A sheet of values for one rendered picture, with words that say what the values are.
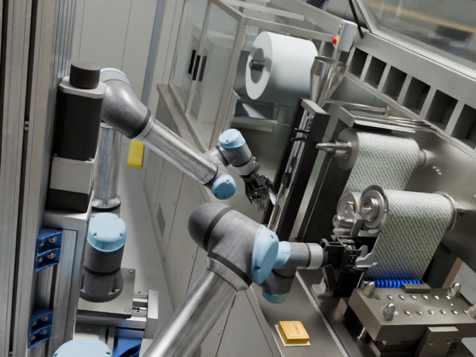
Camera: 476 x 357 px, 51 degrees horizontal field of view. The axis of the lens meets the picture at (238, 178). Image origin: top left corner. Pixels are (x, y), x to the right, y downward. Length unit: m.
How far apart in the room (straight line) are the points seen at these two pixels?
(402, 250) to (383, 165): 0.30
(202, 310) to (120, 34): 4.09
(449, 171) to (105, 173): 1.12
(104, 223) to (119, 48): 3.58
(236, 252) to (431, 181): 0.99
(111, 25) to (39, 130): 3.98
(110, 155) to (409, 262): 0.98
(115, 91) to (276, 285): 0.70
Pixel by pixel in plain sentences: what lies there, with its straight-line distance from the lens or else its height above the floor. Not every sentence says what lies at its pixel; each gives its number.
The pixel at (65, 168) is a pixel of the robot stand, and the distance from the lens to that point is 1.12.
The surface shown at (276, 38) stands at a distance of 2.29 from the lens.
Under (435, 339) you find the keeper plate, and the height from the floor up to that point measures 0.99.
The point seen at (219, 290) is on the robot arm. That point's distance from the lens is 1.07.
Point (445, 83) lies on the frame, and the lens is 1.91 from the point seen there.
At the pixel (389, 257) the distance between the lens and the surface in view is 1.63.
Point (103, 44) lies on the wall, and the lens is 4.99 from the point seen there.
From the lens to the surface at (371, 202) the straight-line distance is 1.54.
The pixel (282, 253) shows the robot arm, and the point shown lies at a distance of 1.40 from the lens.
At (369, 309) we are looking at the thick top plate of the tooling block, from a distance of 1.53.
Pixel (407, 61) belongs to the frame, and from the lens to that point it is 2.09.
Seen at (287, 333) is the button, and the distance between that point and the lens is 1.48.
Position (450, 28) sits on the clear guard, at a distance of 1.80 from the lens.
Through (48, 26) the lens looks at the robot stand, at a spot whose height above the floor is 1.66.
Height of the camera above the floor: 1.86
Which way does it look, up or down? 24 degrees down
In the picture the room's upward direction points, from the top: 15 degrees clockwise
